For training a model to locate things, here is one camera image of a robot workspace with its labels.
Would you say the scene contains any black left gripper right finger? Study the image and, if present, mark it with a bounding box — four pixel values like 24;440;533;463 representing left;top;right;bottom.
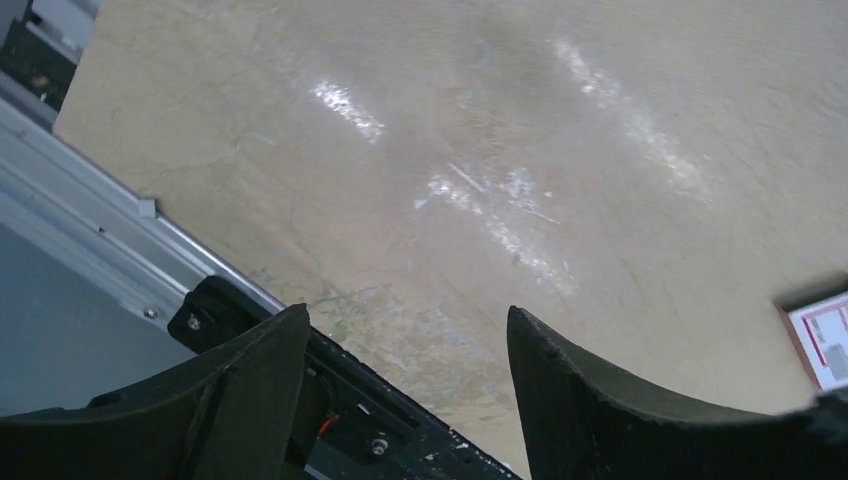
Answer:
507;306;847;479

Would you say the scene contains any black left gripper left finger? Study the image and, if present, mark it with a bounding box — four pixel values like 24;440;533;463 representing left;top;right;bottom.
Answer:
1;304;310;479

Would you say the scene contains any red white staple box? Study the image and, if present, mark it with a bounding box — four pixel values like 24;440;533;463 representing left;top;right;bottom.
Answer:
773;272;847;391

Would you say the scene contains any aluminium frame rail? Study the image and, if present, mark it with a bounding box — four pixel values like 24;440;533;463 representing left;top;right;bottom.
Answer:
1;75;283;329

